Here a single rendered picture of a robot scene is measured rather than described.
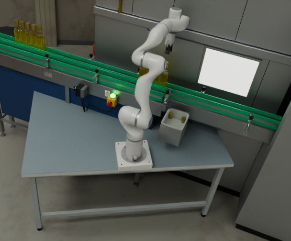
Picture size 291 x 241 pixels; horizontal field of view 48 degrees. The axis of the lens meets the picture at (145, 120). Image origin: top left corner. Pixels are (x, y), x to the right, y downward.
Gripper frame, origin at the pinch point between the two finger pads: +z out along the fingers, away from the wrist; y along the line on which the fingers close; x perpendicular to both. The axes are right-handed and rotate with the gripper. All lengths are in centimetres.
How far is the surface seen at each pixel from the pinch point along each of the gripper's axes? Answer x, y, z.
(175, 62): 4.5, -12.0, 14.3
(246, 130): 72, 15, 38
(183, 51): 8.9, -12.0, 3.7
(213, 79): 36.6, -12.9, 19.9
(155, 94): -1.2, 13.7, 32.9
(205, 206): 63, 20, 128
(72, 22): -218, -215, 103
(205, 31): 21.2, -15.2, -14.9
